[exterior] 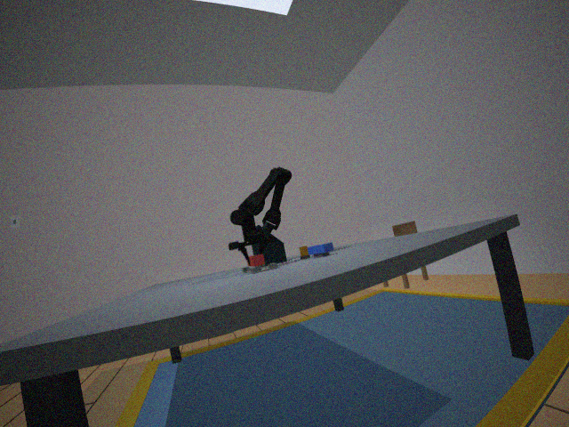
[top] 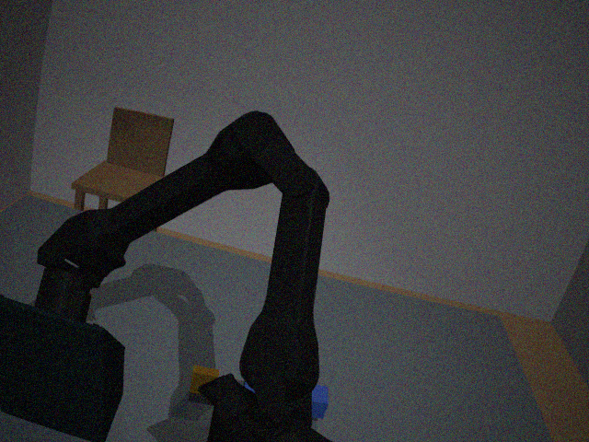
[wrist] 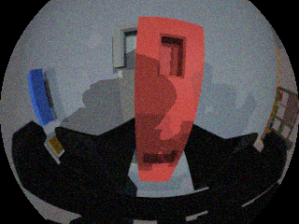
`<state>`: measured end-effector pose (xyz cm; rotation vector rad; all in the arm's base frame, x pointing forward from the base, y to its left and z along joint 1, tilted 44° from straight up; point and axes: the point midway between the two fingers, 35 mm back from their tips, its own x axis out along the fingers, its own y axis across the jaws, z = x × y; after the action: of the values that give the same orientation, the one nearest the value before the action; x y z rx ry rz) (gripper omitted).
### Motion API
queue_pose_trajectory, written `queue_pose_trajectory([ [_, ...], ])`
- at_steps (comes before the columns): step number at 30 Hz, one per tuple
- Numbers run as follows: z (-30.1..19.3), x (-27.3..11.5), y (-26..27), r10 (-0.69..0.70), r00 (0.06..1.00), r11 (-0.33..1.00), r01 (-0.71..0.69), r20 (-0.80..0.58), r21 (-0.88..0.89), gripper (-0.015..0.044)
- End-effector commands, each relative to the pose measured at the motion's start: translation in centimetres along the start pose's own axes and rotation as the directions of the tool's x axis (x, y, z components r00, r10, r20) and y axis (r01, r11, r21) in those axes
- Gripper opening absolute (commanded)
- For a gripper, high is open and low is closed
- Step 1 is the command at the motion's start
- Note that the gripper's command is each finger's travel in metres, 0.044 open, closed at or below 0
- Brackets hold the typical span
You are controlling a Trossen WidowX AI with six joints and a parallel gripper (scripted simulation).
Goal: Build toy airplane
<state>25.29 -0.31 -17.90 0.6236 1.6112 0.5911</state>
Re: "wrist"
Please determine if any yellow cube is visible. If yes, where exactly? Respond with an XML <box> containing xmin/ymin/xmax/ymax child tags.
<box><xmin>49</xmin><ymin>135</ymin><xmax>64</xmax><ymax>154</ymax></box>

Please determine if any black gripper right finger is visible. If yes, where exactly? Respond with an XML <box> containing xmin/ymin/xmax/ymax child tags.
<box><xmin>183</xmin><ymin>124</ymin><xmax>258</xmax><ymax>190</ymax></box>

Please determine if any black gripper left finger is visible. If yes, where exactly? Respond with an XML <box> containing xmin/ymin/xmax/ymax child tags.
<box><xmin>55</xmin><ymin>119</ymin><xmax>137</xmax><ymax>191</ymax></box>

